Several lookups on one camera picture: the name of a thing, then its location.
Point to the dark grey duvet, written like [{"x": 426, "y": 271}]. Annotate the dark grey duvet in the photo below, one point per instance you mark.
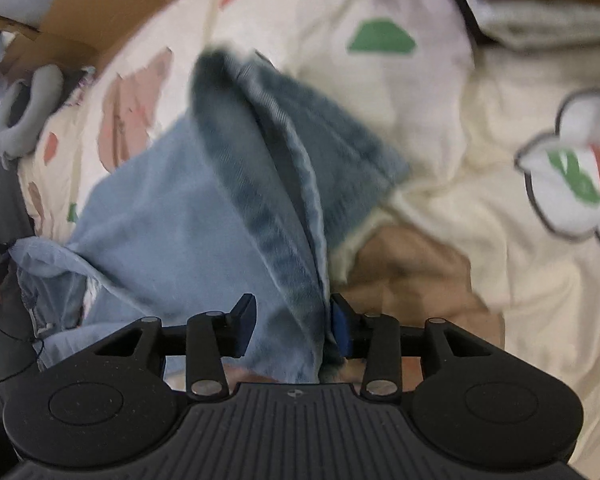
[{"x": 17, "y": 354}]

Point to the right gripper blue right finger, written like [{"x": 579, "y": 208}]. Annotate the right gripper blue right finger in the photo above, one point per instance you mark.
[{"x": 375, "y": 339}]

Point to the grey neck pillow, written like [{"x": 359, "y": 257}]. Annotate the grey neck pillow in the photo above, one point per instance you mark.
[{"x": 25, "y": 109}]

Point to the light blue denim pants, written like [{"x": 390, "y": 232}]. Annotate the light blue denim pants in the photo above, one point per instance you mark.
[{"x": 246, "y": 194}]

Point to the folded camouflage cloth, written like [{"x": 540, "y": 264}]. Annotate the folded camouflage cloth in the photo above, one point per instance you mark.
[{"x": 537, "y": 24}]

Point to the brown cardboard barrier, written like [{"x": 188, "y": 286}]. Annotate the brown cardboard barrier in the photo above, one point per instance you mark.
[{"x": 75, "y": 33}]

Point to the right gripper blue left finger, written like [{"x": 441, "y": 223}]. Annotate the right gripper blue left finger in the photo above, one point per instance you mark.
[{"x": 212, "y": 336}]

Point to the black garment inside neck pillow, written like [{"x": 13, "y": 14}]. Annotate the black garment inside neck pillow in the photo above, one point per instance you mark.
[{"x": 75, "y": 86}]

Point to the cream bear print bedsheet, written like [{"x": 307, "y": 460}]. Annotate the cream bear print bedsheet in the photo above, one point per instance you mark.
[{"x": 405, "y": 68}]

